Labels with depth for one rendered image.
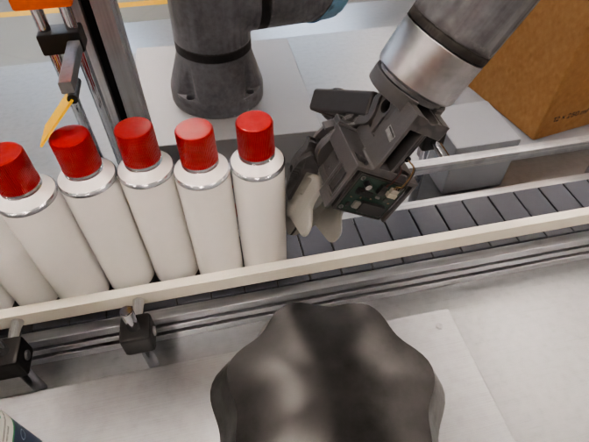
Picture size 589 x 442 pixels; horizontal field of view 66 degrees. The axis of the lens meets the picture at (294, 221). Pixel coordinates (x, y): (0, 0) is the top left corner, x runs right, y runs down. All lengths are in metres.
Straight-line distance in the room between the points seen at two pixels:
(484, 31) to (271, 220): 0.25
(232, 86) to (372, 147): 0.37
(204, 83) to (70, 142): 0.34
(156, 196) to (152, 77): 0.44
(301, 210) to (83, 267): 0.23
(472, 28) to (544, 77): 0.46
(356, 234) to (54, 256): 0.34
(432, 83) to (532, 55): 0.46
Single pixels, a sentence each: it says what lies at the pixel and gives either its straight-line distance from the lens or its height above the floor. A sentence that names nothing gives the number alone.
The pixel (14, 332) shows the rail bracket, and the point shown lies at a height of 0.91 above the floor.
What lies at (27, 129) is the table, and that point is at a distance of 0.94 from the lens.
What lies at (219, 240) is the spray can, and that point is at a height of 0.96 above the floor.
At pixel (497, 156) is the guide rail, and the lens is 0.61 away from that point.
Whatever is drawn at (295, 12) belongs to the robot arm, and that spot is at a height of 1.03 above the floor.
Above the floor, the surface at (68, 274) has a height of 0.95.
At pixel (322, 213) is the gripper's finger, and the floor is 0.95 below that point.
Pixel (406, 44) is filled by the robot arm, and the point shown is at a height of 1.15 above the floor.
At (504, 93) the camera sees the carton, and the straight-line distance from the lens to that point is 0.88.
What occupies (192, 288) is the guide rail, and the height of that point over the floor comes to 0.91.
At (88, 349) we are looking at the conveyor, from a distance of 0.58.
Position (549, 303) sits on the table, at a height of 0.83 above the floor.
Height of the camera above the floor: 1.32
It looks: 48 degrees down
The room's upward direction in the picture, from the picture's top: straight up
